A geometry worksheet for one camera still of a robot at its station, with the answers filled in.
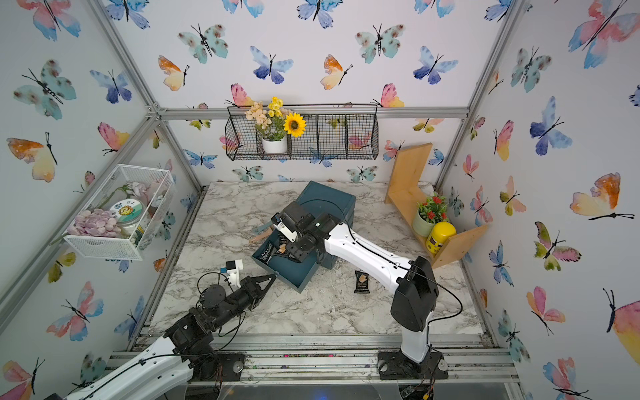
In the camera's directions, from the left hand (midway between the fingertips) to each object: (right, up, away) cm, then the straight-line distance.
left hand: (278, 277), depth 73 cm
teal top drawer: (-3, +5, +7) cm, 9 cm away
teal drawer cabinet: (+12, +22, -3) cm, 26 cm away
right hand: (+6, +10, +6) cm, 13 cm away
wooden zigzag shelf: (+47, +27, +35) cm, 64 cm away
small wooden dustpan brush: (-10, +11, +29) cm, 33 cm away
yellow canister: (+51, +11, +10) cm, 53 cm away
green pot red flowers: (+49, +19, +13) cm, 55 cm away
